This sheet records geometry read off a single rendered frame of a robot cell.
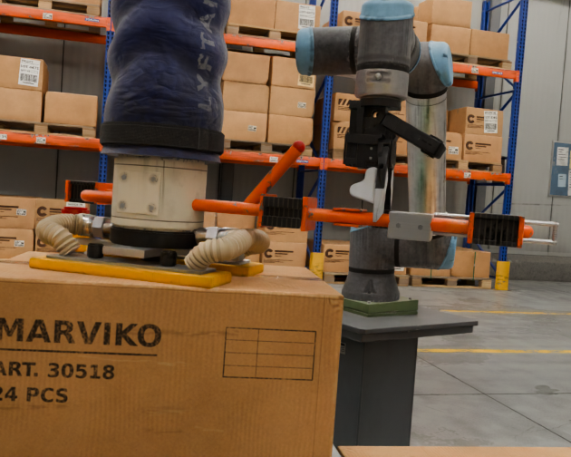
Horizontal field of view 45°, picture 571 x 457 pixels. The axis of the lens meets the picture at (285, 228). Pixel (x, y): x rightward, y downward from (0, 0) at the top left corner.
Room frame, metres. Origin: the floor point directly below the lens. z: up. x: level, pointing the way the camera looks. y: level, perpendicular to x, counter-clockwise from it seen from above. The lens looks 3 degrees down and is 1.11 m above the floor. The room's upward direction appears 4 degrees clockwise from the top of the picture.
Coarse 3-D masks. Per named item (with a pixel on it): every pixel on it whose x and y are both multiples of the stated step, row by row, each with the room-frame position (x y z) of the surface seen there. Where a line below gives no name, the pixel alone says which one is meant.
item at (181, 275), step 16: (48, 256) 1.18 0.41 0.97; (64, 256) 1.18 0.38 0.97; (80, 256) 1.20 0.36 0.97; (96, 256) 1.18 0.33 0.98; (160, 256) 1.15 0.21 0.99; (176, 256) 1.16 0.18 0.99; (80, 272) 1.15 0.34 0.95; (96, 272) 1.14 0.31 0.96; (112, 272) 1.13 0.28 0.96; (128, 272) 1.12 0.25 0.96; (144, 272) 1.12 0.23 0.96; (160, 272) 1.11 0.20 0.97; (176, 272) 1.11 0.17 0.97; (192, 272) 1.11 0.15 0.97; (208, 272) 1.14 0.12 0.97; (224, 272) 1.16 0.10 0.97; (208, 288) 1.09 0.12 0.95
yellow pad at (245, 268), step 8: (104, 256) 1.35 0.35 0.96; (112, 256) 1.34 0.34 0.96; (120, 256) 1.34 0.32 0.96; (184, 256) 1.33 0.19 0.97; (184, 264) 1.30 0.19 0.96; (216, 264) 1.29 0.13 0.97; (224, 264) 1.29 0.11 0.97; (232, 264) 1.29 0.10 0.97; (240, 264) 1.30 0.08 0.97; (248, 264) 1.32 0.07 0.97; (256, 264) 1.33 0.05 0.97; (232, 272) 1.28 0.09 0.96; (240, 272) 1.27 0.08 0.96; (248, 272) 1.27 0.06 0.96; (256, 272) 1.32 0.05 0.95
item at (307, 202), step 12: (264, 204) 1.16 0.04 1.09; (276, 204) 1.16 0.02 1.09; (288, 204) 1.15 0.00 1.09; (300, 204) 1.15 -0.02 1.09; (312, 204) 1.19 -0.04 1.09; (264, 216) 1.16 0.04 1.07; (276, 216) 1.17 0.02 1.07; (288, 216) 1.16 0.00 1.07; (300, 216) 1.16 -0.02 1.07; (312, 228) 1.21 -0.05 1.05
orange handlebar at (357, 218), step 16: (96, 192) 1.27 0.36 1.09; (192, 208) 1.22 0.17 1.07; (208, 208) 1.21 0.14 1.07; (224, 208) 1.20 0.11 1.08; (240, 208) 1.20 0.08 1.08; (256, 208) 1.19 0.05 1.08; (336, 208) 1.15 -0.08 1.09; (336, 224) 1.15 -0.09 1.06; (352, 224) 1.15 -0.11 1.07; (368, 224) 1.14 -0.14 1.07; (384, 224) 1.13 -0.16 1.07; (432, 224) 1.11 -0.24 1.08; (448, 224) 1.10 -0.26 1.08; (464, 224) 1.10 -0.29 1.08
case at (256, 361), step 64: (0, 320) 1.05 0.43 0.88; (64, 320) 1.06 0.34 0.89; (128, 320) 1.07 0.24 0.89; (192, 320) 1.09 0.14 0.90; (256, 320) 1.10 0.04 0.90; (320, 320) 1.11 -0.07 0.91; (0, 384) 1.05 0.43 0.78; (64, 384) 1.06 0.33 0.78; (128, 384) 1.07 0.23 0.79; (192, 384) 1.09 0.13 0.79; (256, 384) 1.10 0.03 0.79; (320, 384) 1.11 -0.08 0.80; (0, 448) 1.05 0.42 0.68; (64, 448) 1.06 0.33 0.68; (128, 448) 1.08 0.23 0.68; (192, 448) 1.09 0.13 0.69; (256, 448) 1.10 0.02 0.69; (320, 448) 1.12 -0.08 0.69
